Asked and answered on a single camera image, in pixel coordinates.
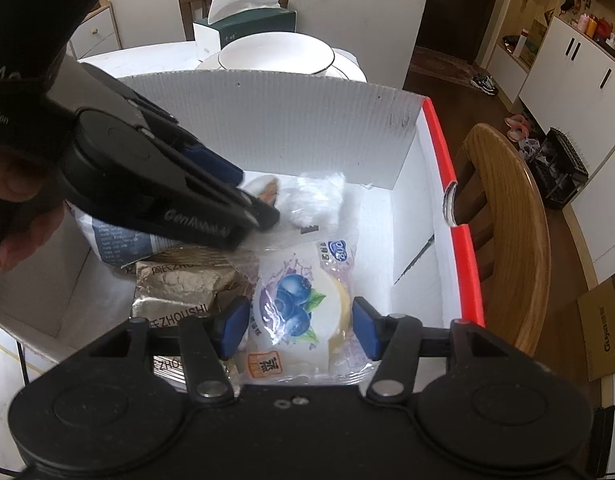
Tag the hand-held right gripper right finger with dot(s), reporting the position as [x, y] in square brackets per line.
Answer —
[365, 330]

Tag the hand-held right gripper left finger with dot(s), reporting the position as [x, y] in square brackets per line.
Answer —
[235, 327]

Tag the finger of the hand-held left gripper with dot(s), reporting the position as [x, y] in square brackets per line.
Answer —
[217, 165]
[197, 222]

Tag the gold foil snack packet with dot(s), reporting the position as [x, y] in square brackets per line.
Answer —
[182, 285]

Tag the blueberry pastry packet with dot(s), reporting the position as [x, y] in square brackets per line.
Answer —
[297, 310]

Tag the red cardboard box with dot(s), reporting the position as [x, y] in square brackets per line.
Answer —
[287, 125]

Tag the dark blue white pouch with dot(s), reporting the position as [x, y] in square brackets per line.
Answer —
[117, 242]

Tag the white plastic bag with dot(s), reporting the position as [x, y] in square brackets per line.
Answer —
[315, 200]

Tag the person's left hand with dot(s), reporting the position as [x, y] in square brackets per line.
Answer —
[17, 180]

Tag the white wooden sideboard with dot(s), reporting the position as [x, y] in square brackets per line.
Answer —
[95, 30]

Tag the dark green tissue box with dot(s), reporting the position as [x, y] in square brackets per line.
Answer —
[247, 22]

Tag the wooden slatted chair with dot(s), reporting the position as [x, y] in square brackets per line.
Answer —
[192, 5]

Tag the wooden curved-back chair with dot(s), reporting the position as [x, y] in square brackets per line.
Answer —
[512, 240]

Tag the brown cardboard carton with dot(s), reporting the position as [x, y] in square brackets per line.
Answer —
[607, 330]

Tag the pink slippers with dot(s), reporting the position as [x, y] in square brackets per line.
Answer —
[517, 127]

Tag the black plastic crate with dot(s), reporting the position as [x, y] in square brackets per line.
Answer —
[562, 170]

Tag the pair of sneakers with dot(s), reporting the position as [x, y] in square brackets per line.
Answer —
[484, 83]

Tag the dark wooden door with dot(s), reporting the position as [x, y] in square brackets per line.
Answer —
[457, 10]

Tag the white wall cabinets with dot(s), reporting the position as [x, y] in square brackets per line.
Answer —
[577, 75]

